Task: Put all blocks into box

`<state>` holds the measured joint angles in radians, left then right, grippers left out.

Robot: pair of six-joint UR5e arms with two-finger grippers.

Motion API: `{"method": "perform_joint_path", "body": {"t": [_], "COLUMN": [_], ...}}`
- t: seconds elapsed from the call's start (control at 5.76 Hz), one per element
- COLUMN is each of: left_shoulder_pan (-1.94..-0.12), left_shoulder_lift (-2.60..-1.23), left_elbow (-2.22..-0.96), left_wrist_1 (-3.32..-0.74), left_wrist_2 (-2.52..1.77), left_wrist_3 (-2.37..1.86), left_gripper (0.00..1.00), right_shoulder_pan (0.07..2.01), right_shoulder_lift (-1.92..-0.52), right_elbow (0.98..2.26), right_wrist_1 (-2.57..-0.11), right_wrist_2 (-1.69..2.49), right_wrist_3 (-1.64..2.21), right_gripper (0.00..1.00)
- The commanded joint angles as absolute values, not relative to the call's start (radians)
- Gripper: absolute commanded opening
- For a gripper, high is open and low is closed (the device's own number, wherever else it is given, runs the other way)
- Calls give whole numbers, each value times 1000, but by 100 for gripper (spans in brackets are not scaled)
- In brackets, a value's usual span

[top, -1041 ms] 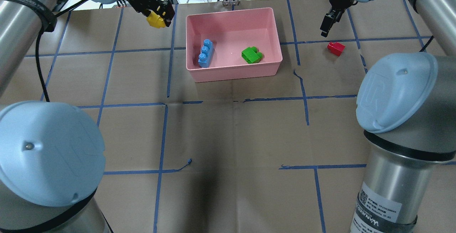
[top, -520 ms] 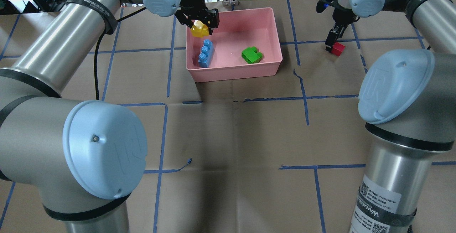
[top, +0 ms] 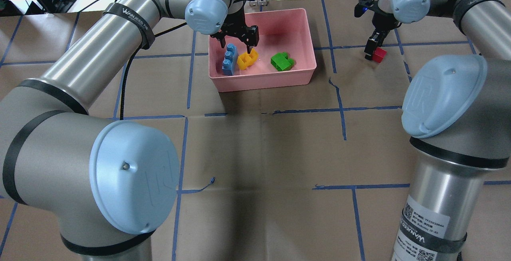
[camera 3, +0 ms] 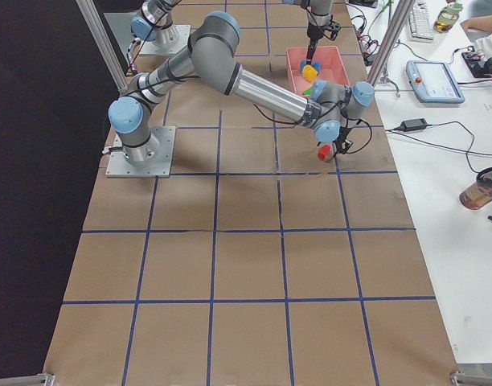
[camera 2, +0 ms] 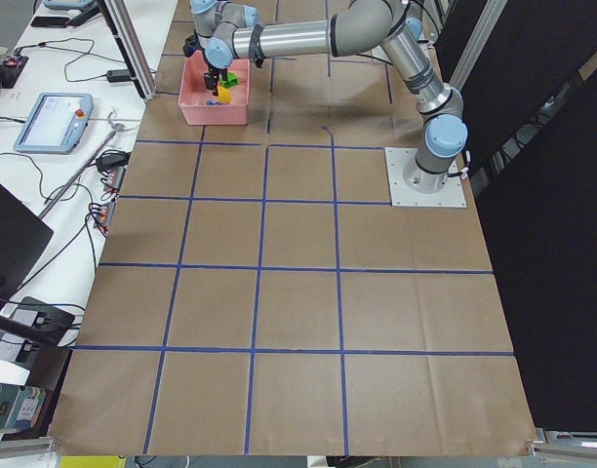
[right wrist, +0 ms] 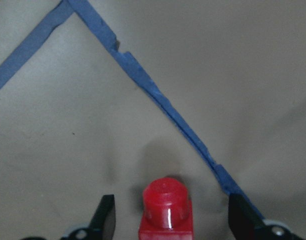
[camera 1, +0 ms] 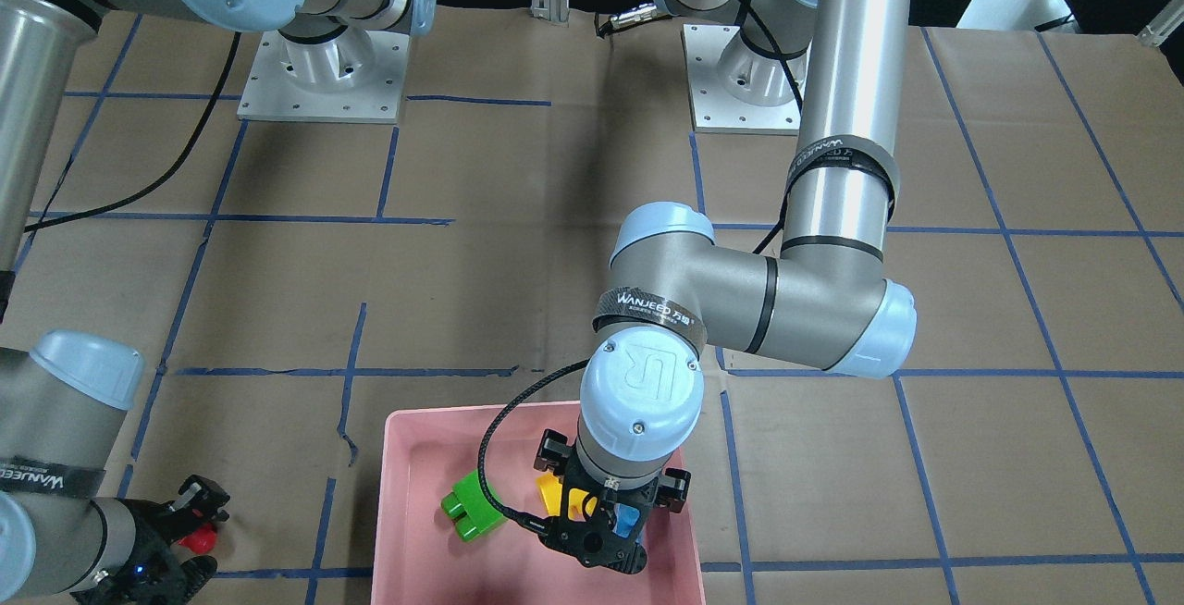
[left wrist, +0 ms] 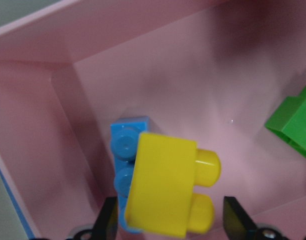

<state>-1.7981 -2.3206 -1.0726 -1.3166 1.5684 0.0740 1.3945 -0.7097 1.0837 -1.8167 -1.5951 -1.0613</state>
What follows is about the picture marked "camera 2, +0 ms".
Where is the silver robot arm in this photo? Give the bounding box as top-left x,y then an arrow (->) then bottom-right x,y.
182,0 -> 259,68
190,1 -> 468,176

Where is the black power adapter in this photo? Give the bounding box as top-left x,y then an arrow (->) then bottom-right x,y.
105,69 -> 131,83

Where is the yellow toy block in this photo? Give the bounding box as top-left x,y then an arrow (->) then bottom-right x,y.
218,86 -> 231,104

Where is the green toy block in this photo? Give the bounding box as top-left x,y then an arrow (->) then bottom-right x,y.
220,72 -> 240,89

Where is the teach pendant tablet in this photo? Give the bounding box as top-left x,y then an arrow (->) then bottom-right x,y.
14,93 -> 94,154
42,0 -> 95,11

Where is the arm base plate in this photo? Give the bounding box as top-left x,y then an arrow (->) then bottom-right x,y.
384,147 -> 467,209

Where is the black laptop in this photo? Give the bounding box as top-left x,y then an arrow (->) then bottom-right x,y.
0,183 -> 54,310

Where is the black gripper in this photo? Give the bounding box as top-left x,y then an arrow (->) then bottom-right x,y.
203,64 -> 228,97
182,33 -> 204,58

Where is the pink plastic box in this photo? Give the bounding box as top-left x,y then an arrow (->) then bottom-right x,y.
178,46 -> 253,127

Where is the aluminium frame post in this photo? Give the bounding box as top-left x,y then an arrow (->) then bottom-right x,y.
98,0 -> 157,102

